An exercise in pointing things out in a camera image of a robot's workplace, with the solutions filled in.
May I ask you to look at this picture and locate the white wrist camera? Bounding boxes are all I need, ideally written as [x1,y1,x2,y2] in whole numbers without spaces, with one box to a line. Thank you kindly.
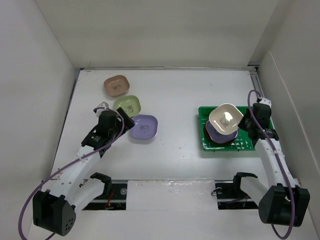
[93,101,110,118]
[257,97,272,108]

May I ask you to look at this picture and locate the pink square panda plate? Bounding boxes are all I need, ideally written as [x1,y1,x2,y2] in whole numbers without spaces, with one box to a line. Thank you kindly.
[103,75,130,97]

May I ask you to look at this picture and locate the red round plate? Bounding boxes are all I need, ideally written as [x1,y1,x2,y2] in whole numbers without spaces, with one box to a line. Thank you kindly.
[203,119,238,146]

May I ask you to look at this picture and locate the green plastic bin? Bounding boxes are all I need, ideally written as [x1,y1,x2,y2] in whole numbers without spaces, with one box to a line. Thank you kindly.
[198,106,279,152]

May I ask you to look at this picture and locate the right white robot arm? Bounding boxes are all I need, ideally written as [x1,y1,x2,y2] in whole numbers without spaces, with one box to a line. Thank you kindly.
[231,98,310,227]

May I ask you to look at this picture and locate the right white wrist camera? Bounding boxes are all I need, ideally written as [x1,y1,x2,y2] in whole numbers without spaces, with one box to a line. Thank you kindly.
[257,97,272,108]

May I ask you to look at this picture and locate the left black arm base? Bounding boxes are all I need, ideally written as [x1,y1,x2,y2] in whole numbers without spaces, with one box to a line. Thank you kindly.
[83,181,128,211]

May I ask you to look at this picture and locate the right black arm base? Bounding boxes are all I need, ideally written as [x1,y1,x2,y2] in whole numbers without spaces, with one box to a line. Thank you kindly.
[211,180,258,210]

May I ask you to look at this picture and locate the cream square panda plate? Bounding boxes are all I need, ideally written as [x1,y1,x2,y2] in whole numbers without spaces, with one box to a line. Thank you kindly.
[208,103,244,135]

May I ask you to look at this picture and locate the green square panda plate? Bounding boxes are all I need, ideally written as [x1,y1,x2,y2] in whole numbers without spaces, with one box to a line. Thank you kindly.
[113,95,142,118]

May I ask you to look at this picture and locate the purple square plate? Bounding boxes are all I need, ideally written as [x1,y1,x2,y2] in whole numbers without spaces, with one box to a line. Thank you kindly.
[130,114,158,140]
[205,119,239,145]

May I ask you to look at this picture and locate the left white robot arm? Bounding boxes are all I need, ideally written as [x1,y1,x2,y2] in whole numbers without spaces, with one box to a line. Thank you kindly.
[32,106,135,236]

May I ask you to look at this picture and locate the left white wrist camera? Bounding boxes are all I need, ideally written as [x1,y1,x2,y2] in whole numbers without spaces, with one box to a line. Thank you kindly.
[93,101,110,118]

